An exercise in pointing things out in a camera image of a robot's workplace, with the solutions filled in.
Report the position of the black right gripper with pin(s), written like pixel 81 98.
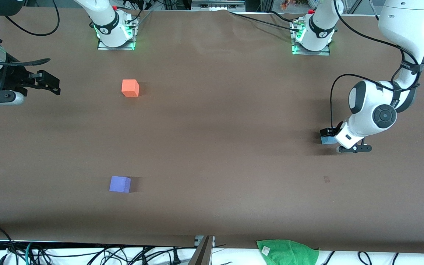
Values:
pixel 11 78

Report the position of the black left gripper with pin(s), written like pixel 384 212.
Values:
pixel 332 131

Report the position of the light blue foam block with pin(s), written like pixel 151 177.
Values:
pixel 329 140

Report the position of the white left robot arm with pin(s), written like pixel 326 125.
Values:
pixel 403 22

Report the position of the orange foam block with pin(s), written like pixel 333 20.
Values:
pixel 130 88

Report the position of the purple foam block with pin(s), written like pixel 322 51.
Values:
pixel 120 184

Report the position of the green microfibre cloth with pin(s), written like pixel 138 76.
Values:
pixel 287 253

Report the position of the grey power strip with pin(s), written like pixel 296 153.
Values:
pixel 217 5

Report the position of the grey metal bar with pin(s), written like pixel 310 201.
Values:
pixel 201 254

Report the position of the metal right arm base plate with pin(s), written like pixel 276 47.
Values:
pixel 103 46

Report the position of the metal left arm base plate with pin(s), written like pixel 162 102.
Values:
pixel 298 52

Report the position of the white metal bracket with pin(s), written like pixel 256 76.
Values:
pixel 198 240

